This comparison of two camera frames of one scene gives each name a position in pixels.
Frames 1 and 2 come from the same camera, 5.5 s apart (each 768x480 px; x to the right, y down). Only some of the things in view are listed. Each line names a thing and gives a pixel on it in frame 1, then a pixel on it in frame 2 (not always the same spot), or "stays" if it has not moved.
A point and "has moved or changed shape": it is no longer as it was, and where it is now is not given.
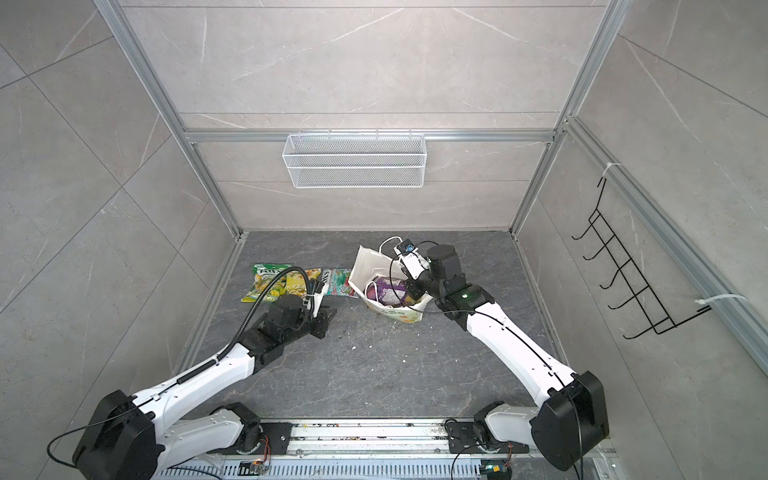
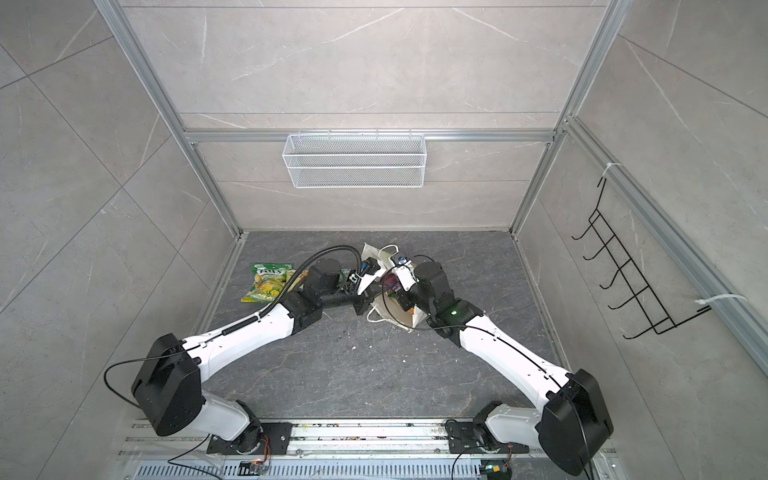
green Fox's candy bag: x=264 y=274 stays
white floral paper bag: x=369 y=264 has moved or changed shape
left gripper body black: x=319 y=324 → x=363 y=299
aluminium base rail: x=392 y=450 stays
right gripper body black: x=420 y=286 → x=407 y=299
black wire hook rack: x=628 y=275 stays
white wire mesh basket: x=355 y=160 stays
